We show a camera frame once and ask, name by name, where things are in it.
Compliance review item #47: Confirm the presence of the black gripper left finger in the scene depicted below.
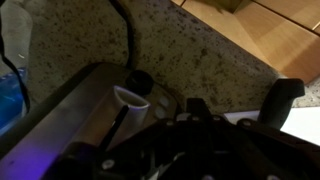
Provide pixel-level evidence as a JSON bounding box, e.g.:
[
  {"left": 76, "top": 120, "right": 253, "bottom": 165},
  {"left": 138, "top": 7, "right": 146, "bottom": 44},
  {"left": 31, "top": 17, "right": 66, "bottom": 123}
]
[{"left": 186, "top": 98, "right": 211, "bottom": 119}]

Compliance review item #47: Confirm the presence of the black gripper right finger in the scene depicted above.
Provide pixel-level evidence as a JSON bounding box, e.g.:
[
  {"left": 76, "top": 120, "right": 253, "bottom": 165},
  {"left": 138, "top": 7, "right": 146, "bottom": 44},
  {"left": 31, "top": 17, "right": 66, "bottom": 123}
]
[{"left": 258, "top": 78, "right": 305, "bottom": 130}]

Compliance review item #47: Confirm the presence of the black and steel toaster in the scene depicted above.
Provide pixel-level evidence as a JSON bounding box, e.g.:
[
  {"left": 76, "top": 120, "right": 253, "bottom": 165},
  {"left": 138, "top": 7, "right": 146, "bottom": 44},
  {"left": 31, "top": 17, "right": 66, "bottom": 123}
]
[{"left": 0, "top": 63, "right": 178, "bottom": 180}]

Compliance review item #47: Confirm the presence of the white paper towel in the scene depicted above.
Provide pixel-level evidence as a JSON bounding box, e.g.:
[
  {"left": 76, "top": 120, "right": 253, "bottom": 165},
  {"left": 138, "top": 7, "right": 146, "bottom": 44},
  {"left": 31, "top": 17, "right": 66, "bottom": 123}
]
[{"left": 224, "top": 107, "right": 320, "bottom": 146}]

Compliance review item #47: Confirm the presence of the clear water bottle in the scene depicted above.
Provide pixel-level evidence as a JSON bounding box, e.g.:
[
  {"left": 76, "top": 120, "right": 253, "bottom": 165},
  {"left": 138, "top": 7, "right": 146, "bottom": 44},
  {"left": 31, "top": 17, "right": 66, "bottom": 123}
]
[{"left": 0, "top": 0, "right": 34, "bottom": 134}]

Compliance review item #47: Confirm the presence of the black toaster power cable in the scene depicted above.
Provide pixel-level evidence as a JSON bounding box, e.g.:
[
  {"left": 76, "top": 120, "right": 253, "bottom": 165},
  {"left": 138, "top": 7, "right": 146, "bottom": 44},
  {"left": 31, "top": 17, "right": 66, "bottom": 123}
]
[{"left": 109, "top": 0, "right": 136, "bottom": 69}]

